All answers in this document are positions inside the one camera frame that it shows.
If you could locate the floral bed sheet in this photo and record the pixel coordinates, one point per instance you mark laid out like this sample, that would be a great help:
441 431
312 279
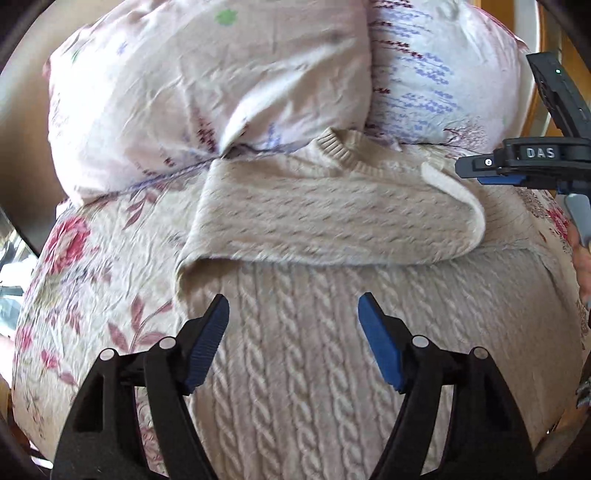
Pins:
101 286

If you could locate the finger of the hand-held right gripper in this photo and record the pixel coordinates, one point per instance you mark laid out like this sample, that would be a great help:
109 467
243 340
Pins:
478 168

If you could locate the wooden bed frame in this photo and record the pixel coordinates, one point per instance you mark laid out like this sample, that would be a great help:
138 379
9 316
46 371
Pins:
570 41

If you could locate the white pillow with blue print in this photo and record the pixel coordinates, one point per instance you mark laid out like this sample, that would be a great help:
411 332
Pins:
429 78

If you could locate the pink floral pillow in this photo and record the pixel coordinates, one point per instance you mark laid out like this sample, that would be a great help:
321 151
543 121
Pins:
198 83

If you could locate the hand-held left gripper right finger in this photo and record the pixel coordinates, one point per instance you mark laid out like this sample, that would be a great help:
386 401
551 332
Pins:
381 341

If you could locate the person's right hand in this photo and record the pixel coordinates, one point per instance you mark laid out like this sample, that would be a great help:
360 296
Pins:
581 261

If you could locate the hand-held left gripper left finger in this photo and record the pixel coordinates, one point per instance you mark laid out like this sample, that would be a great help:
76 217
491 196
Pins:
210 341

